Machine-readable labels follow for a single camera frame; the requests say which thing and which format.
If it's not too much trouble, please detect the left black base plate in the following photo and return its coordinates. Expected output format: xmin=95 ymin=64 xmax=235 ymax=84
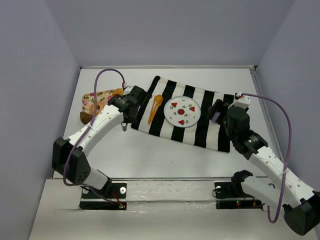
xmin=79 ymin=181 xmax=128 ymax=211

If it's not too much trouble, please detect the dark brown chocolate bread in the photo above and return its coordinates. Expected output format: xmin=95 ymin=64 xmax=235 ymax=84
xmin=79 ymin=111 xmax=93 ymax=125

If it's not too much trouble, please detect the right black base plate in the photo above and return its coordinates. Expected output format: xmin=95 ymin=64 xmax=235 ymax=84
xmin=212 ymin=181 xmax=265 ymax=210

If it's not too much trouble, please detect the sugared bagel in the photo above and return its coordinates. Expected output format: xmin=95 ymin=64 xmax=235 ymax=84
xmin=89 ymin=102 xmax=105 ymax=116

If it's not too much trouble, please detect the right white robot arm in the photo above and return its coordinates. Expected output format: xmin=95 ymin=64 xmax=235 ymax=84
xmin=206 ymin=96 xmax=320 ymax=236

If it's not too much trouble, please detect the black white striped cloth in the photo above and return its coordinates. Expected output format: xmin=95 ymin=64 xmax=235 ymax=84
xmin=131 ymin=75 xmax=234 ymax=153

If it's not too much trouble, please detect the watermelon pattern plate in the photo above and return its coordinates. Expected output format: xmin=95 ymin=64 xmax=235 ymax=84
xmin=163 ymin=96 xmax=201 ymax=128

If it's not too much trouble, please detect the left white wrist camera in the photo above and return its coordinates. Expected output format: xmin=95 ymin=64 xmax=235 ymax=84
xmin=123 ymin=85 xmax=134 ymax=95

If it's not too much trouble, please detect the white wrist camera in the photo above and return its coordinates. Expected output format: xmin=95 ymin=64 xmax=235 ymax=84
xmin=234 ymin=91 xmax=251 ymax=109
xmin=123 ymin=85 xmax=134 ymax=95

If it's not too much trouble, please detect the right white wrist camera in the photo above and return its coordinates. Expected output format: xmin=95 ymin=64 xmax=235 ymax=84
xmin=234 ymin=91 xmax=251 ymax=109

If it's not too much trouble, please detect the orange plastic spoon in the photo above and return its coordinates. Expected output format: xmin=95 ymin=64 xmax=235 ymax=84
xmin=148 ymin=94 xmax=163 ymax=123

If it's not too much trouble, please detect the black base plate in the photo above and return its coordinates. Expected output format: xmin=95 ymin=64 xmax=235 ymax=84
xmin=79 ymin=181 xmax=128 ymax=211
xmin=212 ymin=181 xmax=265 ymax=210

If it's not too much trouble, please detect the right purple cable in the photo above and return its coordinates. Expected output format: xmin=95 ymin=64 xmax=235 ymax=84
xmin=234 ymin=92 xmax=293 ymax=224

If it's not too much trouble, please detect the metal table rail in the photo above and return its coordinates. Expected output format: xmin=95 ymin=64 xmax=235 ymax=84
xmin=80 ymin=65 xmax=256 ymax=71

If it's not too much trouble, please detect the floral serving tray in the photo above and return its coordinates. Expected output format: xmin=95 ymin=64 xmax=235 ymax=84
xmin=82 ymin=88 xmax=124 ymax=114

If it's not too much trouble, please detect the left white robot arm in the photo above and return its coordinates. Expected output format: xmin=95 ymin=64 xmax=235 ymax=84
xmin=52 ymin=85 xmax=151 ymax=192

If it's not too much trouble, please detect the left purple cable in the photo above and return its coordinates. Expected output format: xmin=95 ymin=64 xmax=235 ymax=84
xmin=62 ymin=68 xmax=126 ymax=186

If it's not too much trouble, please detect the purple cable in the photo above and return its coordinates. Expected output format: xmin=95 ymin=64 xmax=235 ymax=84
xmin=62 ymin=68 xmax=126 ymax=186
xmin=234 ymin=92 xmax=293 ymax=224

